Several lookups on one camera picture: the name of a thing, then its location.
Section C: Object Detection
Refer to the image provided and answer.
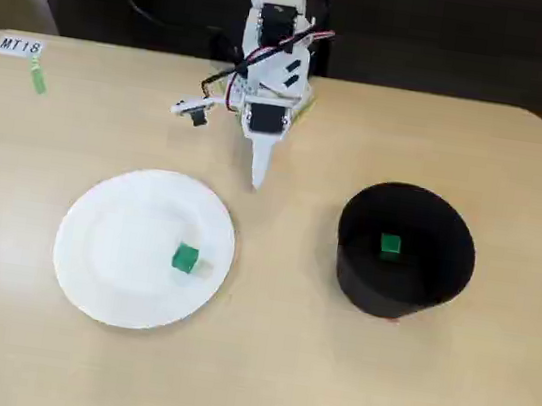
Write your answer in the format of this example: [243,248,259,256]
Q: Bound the white paper plate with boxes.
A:
[43,156,246,343]

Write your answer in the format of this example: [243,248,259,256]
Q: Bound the black camera cable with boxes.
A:
[196,57,251,109]

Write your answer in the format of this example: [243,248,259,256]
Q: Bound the black pot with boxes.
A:
[325,174,485,331]

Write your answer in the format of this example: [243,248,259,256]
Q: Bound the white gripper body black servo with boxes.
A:
[236,99,297,147]

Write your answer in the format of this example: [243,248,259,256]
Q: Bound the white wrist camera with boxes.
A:
[168,91,215,130]

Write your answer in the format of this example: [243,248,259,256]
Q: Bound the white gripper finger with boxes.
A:
[245,135,281,194]

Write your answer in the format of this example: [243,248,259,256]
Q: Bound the white MT18 label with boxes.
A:
[0,34,46,62]

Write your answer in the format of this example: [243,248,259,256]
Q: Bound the green tape strip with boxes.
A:
[292,90,318,125]
[23,55,53,97]

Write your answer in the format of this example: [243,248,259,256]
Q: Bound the green cube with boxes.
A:
[376,232,404,262]
[170,241,201,274]

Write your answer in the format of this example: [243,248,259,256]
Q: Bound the red white servo cable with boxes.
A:
[239,18,337,79]

